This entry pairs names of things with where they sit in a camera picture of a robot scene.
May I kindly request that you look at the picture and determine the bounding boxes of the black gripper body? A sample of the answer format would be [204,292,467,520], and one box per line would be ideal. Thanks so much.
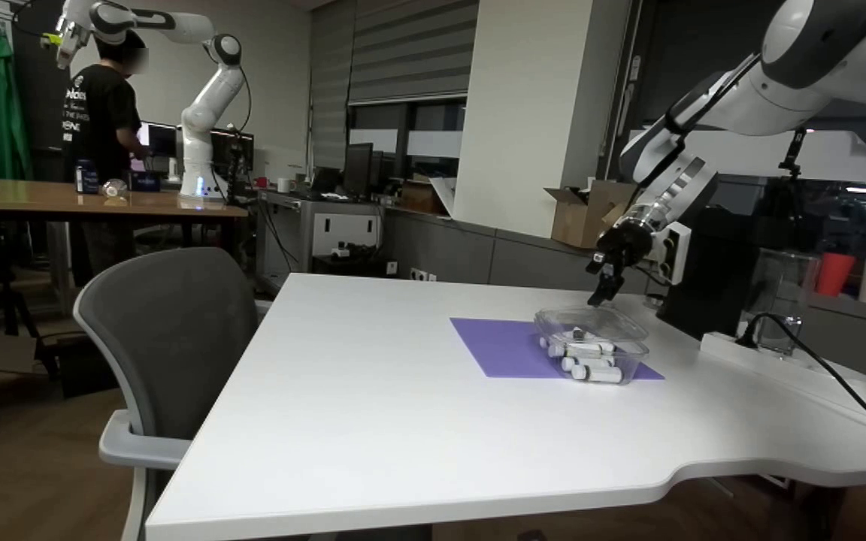
[587,204,661,281]

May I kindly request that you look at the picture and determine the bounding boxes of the clear container lid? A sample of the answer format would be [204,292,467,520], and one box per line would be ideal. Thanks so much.
[587,292,664,342]

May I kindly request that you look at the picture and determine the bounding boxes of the pile of small white objects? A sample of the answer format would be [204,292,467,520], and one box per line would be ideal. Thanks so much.
[531,302,654,392]

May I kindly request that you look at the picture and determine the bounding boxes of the open cardboard box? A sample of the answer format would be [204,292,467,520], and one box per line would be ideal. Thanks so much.
[545,176,642,252]

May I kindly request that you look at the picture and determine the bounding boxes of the black monitor back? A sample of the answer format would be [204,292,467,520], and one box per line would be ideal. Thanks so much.
[655,204,761,342]

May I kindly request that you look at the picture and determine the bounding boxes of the purple mat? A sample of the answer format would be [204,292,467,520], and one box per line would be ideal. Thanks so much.
[447,315,668,383]

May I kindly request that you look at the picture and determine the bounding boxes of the red cup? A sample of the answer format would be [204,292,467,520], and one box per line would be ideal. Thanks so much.
[814,249,858,301]

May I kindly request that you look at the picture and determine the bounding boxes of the white drawer cabinet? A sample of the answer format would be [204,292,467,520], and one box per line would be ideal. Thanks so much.
[308,201,388,257]

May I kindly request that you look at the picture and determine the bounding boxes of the grey window blinds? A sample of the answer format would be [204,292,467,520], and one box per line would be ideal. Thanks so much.
[310,0,480,170]

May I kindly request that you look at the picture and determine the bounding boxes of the black control box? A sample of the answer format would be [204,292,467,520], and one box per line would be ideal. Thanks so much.
[208,125,259,197]

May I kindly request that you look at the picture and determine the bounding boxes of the grey mesh office chair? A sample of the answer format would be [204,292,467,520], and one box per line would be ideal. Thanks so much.
[69,242,263,541]

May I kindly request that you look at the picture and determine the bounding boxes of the dark computer monitor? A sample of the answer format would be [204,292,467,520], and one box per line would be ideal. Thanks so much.
[135,119,181,160]

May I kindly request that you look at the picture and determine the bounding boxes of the person in black shirt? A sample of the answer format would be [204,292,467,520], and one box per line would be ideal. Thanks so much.
[57,27,150,287]

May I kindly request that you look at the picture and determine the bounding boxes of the brown wooden table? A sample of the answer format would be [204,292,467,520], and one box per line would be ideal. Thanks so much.
[0,173,252,449]

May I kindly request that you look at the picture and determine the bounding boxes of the black tripod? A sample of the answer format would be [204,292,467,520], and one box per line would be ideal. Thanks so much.
[0,217,47,339]

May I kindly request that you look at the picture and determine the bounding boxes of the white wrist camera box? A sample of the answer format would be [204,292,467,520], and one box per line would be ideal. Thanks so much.
[654,220,699,292]

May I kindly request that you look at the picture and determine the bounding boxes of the black power cable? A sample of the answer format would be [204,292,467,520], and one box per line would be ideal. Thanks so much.
[733,309,866,449]

